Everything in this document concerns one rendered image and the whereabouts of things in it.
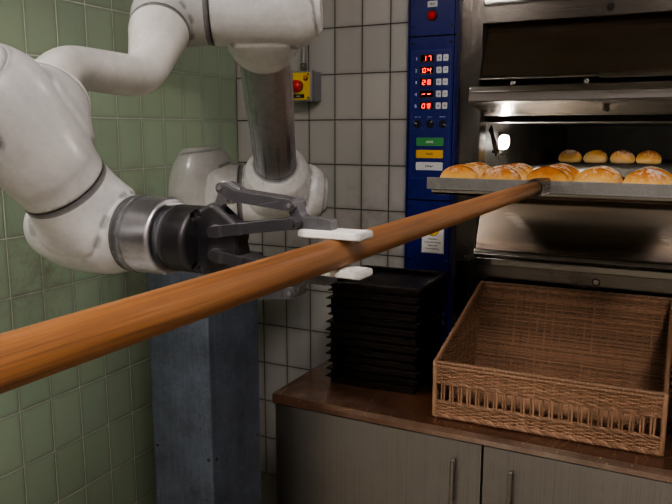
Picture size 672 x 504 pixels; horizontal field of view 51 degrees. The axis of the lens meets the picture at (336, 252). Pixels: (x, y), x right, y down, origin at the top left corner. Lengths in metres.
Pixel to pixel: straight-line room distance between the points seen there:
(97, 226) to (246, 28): 0.55
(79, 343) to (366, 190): 2.02
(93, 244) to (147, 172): 1.44
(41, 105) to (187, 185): 1.01
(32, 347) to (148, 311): 0.09
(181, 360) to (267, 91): 0.75
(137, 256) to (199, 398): 1.05
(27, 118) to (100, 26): 1.41
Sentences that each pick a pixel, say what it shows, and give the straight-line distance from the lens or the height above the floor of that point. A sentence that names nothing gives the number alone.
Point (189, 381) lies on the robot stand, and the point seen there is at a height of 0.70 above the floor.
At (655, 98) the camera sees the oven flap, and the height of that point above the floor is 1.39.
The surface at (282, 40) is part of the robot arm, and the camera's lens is 1.28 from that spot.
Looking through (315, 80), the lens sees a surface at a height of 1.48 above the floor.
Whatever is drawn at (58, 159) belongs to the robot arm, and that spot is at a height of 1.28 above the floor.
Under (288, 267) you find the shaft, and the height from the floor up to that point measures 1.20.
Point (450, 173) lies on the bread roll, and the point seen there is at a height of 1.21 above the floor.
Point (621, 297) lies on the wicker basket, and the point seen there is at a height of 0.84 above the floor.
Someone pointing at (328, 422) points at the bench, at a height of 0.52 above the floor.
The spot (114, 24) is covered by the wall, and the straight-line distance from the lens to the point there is 2.21.
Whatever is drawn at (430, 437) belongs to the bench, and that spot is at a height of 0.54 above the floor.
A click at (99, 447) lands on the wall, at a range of 2.27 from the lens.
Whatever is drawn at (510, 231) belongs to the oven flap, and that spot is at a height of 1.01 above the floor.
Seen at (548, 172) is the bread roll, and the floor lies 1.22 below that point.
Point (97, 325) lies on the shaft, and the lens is 0.44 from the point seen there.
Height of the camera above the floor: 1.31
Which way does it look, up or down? 10 degrees down
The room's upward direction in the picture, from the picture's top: straight up
